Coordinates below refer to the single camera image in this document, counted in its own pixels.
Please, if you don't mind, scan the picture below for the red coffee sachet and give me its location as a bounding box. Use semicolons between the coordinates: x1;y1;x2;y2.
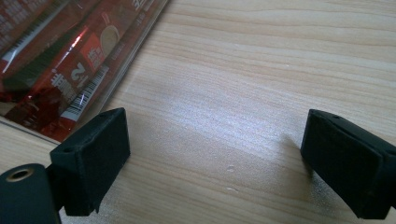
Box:
0;0;74;74
4;0;164;143

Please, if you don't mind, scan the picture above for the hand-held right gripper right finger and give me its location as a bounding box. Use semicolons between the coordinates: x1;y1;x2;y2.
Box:
300;108;396;220

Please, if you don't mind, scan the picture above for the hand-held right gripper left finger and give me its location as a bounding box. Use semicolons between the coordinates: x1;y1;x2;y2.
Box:
46;106;132;217

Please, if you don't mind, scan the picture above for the clear plastic box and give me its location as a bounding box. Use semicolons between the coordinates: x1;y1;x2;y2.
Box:
0;0;172;146

